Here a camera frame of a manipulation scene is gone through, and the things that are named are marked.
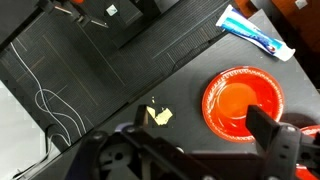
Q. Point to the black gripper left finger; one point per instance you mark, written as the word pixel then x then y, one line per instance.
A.
pixel 150 156

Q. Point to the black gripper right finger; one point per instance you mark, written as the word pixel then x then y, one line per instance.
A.
pixel 286 153

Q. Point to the blue white toothpaste tube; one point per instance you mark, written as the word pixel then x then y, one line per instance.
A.
pixel 253 32

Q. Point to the tan tape scrap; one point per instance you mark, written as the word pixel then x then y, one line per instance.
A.
pixel 161 115

